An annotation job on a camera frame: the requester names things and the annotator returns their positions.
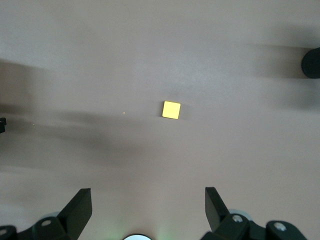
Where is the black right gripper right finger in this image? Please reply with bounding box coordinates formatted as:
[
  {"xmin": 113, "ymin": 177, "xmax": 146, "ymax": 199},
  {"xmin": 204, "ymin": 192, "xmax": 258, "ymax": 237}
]
[{"xmin": 199, "ymin": 186, "xmax": 308, "ymax": 240}]

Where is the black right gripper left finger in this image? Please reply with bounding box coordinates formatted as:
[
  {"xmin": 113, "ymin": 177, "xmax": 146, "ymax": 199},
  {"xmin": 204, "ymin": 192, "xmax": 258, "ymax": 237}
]
[{"xmin": 0, "ymin": 187, "xmax": 93, "ymax": 240}]

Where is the yellow cube block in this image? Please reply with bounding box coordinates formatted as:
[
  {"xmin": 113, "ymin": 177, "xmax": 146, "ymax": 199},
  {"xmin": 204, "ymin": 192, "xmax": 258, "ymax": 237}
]
[{"xmin": 160, "ymin": 100, "xmax": 182, "ymax": 120}]

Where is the brown table cover cloth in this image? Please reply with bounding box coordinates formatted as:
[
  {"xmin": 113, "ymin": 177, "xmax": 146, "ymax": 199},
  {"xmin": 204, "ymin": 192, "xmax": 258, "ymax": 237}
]
[{"xmin": 0, "ymin": 0, "xmax": 320, "ymax": 240}]

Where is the black round object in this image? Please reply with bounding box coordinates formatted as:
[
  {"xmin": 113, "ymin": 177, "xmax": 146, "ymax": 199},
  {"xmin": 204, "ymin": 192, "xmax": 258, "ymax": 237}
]
[{"xmin": 300, "ymin": 46, "xmax": 320, "ymax": 80}]

